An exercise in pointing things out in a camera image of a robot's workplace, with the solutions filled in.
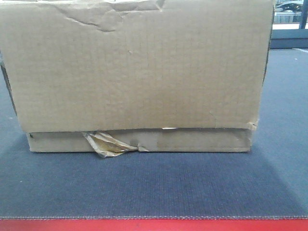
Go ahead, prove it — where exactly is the red conveyor edge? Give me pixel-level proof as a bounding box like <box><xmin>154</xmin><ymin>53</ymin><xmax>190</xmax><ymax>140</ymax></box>
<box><xmin>0</xmin><ymin>219</ymin><xmax>308</xmax><ymax>231</ymax></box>

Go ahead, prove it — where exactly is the brown cardboard carton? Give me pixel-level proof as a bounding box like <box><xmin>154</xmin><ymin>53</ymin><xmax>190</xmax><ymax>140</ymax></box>
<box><xmin>0</xmin><ymin>0</ymin><xmax>274</xmax><ymax>157</ymax></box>

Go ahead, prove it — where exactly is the grey conveyor side rail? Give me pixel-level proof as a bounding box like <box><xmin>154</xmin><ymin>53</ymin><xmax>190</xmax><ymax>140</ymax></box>
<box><xmin>270</xmin><ymin>24</ymin><xmax>308</xmax><ymax>49</ymax></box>

